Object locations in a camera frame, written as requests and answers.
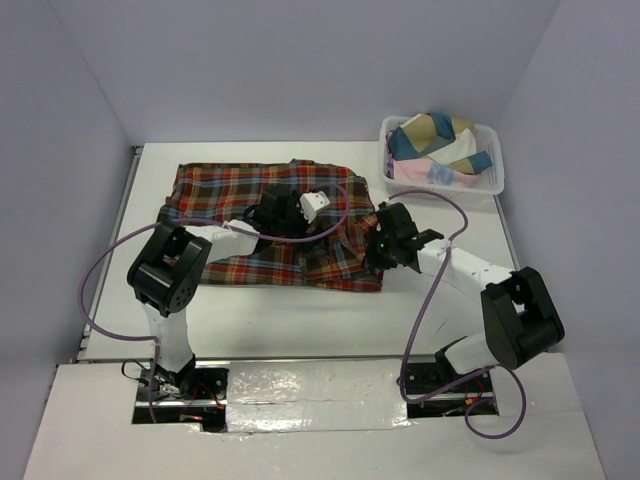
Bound red brown plaid shirt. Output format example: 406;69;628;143
157;159;383;292

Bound silver foil cover plate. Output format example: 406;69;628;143
225;359;410;434

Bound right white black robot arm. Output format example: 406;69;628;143
365;202;565;391

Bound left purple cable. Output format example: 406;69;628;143
79;183;351;424

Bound white plastic basket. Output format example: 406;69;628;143
378;116;505;198

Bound purple cable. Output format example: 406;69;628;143
397;189;527;440
79;183;351;424

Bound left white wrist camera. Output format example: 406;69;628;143
299;191;331;224

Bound blue beige checked cloth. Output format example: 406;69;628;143
387;113;493;178

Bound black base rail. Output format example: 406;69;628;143
132;362;497;433

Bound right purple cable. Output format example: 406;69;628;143
397;189;527;440

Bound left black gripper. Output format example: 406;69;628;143
272;190;325;254

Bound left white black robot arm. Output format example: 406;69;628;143
127;185;330;399

